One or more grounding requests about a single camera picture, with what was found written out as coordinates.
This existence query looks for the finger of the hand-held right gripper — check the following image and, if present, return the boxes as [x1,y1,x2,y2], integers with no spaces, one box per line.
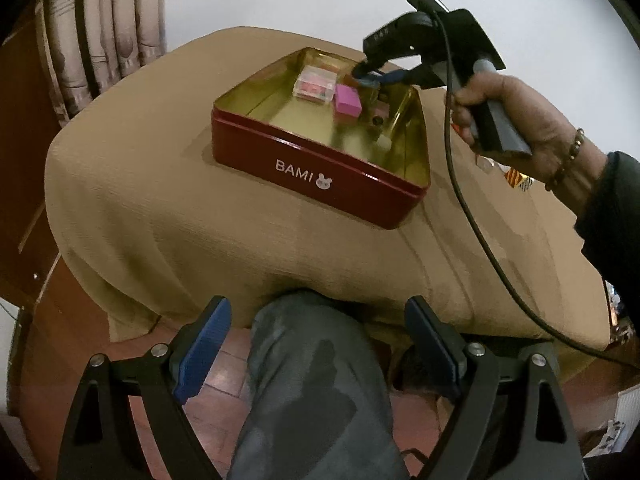
[351,59,388,88]
[372,71,421,86]

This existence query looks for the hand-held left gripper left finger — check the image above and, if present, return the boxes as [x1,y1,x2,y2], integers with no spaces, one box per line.
[56,296,233,480]

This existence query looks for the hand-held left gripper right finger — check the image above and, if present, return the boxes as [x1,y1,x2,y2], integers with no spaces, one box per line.
[404,296,588,480]

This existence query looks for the red tin box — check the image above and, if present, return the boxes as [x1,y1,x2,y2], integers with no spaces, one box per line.
[210,47,432,231]

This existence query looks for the person's right forearm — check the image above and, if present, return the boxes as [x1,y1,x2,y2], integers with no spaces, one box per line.
[550,132,640,301]

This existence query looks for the person's right hand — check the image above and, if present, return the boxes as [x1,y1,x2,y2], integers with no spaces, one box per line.
[445,72,585,191]

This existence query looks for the pink eraser block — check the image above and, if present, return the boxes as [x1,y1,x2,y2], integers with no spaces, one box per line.
[333,84,363,118]

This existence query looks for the clear plastic box pink contents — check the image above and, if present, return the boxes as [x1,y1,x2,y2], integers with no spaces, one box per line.
[292,66,337,106]

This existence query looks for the person's leg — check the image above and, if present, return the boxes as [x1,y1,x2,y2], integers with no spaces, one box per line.
[227,290,411,480]

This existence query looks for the tan tablecloth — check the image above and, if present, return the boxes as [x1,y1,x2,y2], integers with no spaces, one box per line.
[44,25,613,353]

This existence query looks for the orange patterned cube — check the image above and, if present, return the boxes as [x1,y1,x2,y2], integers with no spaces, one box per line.
[505,169,533,192]

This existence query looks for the patterned curtain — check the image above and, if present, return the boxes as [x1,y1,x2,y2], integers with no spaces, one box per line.
[37,0,167,128]

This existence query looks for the wooden door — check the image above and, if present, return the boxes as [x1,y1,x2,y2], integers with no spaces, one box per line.
[0,20,68,311]

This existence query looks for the black cable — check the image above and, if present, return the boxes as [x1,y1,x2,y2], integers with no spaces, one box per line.
[430,7,640,367]

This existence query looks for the beaded bracelet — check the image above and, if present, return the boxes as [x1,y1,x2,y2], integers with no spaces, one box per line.
[544,127,586,192]

